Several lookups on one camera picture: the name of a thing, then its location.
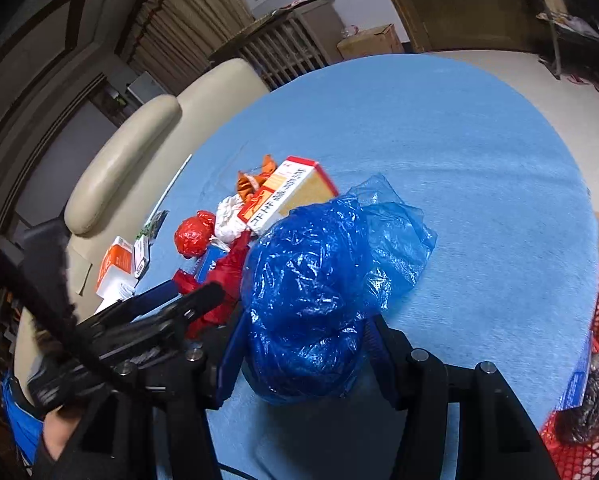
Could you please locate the blue tablecloth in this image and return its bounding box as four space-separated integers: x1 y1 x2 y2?
129 52 599 480

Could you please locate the wooden door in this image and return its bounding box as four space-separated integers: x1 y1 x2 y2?
369 0 550 53

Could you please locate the blue plastic bag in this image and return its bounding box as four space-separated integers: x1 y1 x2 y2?
239 174 437 406

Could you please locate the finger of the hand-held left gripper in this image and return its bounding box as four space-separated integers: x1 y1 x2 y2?
94 282 226 333
92 280 180 323

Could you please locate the brown cardboard box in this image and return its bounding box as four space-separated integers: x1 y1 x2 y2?
337 23 405 61

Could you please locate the blue and white carton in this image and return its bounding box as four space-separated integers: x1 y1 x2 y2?
559 332 595 411

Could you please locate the person's left hand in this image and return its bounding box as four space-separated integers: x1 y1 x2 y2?
42 402 90 463

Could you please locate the dark crumpled plastic bottle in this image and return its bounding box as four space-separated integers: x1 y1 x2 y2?
554 352 599 446

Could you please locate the beige leather armchair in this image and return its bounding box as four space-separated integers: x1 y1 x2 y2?
14 57 272 411

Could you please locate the beige curtain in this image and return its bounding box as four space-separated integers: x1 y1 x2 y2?
116 0 255 96

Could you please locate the slatted wooden cabinet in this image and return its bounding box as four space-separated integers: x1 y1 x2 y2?
209 0 345 92

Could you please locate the orange snack wrapper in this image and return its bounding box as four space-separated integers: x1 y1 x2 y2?
236 154 280 206

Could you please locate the white tissue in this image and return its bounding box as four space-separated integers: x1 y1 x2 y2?
213 195 254 252

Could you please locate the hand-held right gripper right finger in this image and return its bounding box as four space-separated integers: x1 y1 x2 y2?
367 312 560 480

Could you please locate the dark snack packet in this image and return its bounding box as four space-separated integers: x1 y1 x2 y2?
144 209 169 241

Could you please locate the red and white medicine box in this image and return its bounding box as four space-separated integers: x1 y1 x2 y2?
236 156 340 235

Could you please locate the crumpled red plastic ball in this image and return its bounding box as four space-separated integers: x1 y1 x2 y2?
174 211 216 259

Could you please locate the orange and white tissue pack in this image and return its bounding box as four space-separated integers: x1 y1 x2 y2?
95 236 137 311

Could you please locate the red plastic bag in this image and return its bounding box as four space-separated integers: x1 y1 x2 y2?
172 232 255 341

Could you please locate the white barcode box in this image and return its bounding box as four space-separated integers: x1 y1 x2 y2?
132 234 152 279

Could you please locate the small blue box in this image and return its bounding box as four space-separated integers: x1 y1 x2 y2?
195 247 225 283

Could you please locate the metal frame rack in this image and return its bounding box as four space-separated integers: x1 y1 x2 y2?
517 0 599 93

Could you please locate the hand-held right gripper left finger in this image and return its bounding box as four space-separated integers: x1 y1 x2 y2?
74 310 254 480

